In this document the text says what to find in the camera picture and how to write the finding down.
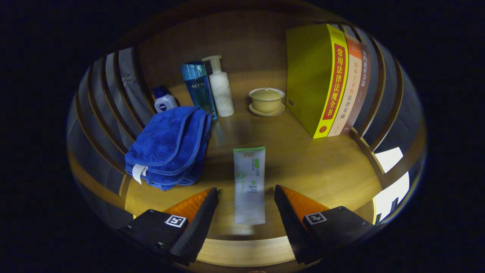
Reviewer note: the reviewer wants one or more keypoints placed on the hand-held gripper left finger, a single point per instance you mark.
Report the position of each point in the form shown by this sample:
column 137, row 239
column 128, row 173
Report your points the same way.
column 199, row 227

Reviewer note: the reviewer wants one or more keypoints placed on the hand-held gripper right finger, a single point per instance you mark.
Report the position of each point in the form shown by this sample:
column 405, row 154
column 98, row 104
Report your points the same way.
column 293, row 227

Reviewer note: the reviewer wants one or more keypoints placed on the white green tube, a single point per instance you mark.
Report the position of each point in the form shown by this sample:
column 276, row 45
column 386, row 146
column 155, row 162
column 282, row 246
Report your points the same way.
column 249, row 178

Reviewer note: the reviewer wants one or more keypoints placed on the wooden countertop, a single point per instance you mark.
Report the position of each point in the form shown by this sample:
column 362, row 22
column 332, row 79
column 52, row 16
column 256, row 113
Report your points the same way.
column 303, row 159

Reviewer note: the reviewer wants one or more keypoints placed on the wooden cabinet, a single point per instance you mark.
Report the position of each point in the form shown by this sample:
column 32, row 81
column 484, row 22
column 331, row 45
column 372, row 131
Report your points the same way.
column 246, row 38

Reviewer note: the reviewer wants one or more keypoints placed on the folded blue towel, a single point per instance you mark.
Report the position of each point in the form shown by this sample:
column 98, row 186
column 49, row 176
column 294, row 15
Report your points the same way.
column 166, row 144

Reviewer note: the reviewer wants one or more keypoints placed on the small white blue-capped bottle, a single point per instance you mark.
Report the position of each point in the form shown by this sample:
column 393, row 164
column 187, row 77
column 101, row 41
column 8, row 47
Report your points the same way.
column 165, row 104

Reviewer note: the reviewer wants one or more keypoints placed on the beige lidded tea cup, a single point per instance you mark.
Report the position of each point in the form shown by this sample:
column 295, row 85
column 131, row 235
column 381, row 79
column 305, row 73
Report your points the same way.
column 266, row 101

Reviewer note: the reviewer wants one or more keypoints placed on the white pump bottle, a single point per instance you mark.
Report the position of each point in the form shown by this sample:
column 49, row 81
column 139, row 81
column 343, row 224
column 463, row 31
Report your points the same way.
column 221, row 94

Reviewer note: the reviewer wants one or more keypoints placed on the tall blue bottle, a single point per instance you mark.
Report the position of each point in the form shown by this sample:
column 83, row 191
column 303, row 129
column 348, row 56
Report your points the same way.
column 199, row 91

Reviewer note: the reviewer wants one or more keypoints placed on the thick yellow book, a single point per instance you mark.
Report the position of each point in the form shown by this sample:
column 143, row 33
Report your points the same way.
column 307, row 76

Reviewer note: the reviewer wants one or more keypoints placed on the orange spine book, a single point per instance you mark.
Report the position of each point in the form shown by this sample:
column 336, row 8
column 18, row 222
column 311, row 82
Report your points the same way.
column 350, row 83

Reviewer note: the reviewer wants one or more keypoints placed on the brown spine book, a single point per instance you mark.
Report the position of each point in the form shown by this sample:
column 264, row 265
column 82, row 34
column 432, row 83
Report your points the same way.
column 362, row 83

